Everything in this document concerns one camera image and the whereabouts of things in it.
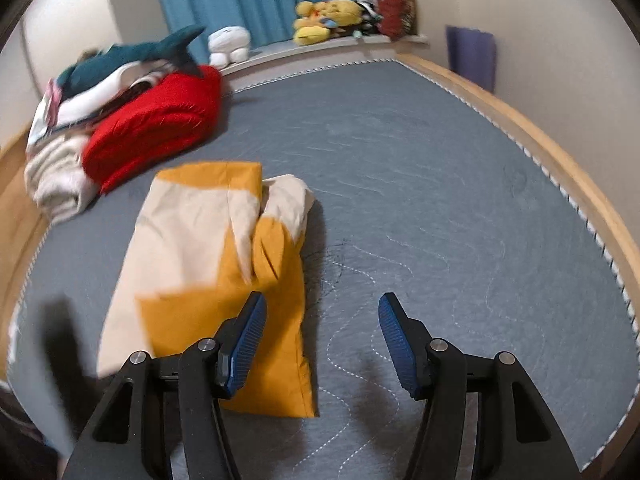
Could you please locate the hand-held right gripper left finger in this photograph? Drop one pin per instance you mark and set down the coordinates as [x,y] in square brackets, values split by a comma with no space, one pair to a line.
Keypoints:
[247,345]

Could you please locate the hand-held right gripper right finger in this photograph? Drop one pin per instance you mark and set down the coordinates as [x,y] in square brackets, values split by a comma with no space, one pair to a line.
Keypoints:
[397,345]

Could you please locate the cream and yellow jacket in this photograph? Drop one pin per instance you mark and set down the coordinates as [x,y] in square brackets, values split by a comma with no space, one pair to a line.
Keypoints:
[200,220]

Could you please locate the folded clothes pile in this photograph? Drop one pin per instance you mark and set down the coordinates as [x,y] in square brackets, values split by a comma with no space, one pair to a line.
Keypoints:
[85,105]

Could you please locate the white folded blanket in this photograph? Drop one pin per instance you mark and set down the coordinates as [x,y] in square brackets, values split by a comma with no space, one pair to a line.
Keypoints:
[57,180]

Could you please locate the grey quilted mattress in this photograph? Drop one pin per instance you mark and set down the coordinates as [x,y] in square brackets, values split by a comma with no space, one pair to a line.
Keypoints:
[425,185]

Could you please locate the red folded blanket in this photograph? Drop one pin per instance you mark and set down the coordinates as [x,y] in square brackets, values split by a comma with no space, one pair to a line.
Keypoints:
[155,120]

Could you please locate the teal shark plush toy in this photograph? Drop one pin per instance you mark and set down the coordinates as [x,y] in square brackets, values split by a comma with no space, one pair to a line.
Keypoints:
[130,57]

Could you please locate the purple folded mat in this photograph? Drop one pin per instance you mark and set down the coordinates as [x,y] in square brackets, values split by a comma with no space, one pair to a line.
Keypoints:
[470,55]

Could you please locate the yellow plush toy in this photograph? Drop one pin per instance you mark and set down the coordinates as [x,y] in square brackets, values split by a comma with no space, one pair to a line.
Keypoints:
[307,11]
[311,35]
[345,11]

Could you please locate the black and white plush toy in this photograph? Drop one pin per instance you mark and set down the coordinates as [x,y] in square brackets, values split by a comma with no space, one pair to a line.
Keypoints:
[369,7]

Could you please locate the wooden bed frame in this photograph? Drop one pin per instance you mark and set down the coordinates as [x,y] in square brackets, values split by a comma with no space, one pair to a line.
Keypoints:
[550,145]

